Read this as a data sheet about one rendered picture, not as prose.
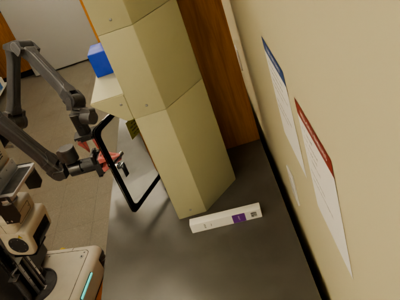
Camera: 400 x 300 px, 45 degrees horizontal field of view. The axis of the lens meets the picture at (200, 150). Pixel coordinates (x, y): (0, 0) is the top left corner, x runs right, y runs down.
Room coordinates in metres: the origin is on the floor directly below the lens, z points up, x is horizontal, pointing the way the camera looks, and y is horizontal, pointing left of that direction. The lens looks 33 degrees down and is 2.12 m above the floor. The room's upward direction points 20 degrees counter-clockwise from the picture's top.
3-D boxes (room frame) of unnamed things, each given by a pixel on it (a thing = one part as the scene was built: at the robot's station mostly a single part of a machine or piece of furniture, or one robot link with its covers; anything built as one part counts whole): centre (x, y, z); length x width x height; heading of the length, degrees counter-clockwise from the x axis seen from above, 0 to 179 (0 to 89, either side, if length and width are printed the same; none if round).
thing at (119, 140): (1.62, 0.24, 1.19); 0.30 x 0.01 x 0.40; 143
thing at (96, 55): (1.68, 0.20, 1.55); 0.10 x 0.10 x 0.09; 84
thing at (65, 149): (1.64, 0.50, 1.24); 0.12 x 0.09 x 0.11; 70
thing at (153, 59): (1.58, 0.03, 1.32); 0.32 x 0.25 x 0.77; 174
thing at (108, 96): (1.59, 0.21, 1.46); 0.32 x 0.11 x 0.10; 174
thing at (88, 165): (1.62, 0.42, 1.20); 0.07 x 0.07 x 0.10; 81
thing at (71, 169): (1.63, 0.48, 1.21); 0.07 x 0.06 x 0.07; 81
